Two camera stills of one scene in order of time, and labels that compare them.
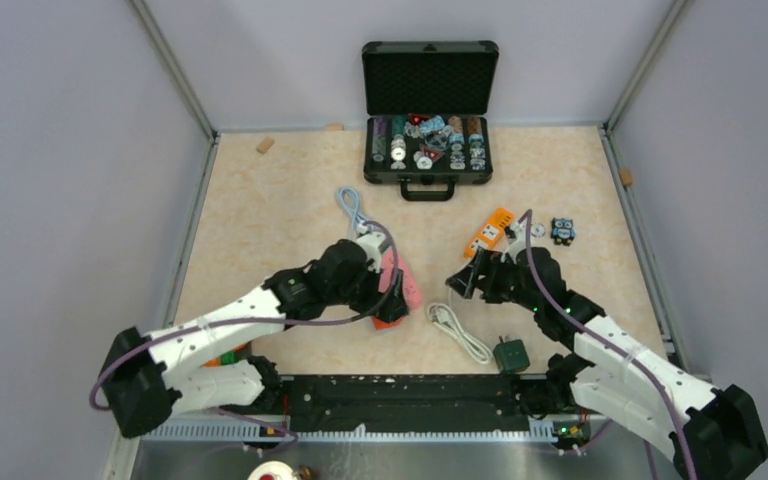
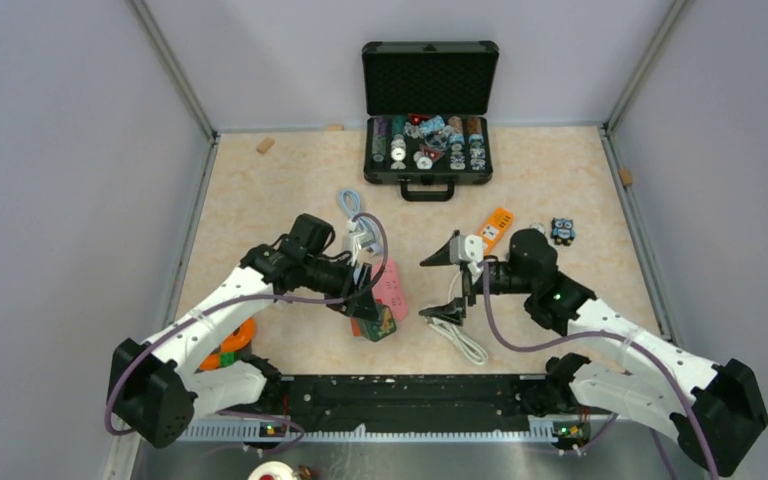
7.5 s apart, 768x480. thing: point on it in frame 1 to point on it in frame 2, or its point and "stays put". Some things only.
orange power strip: [491, 234] stays put
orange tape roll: [236, 355] stays put
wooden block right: [626, 176] stays put
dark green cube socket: [511, 356] to [380, 327]
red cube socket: [378, 325] to [356, 326]
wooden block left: [265, 145] stays put
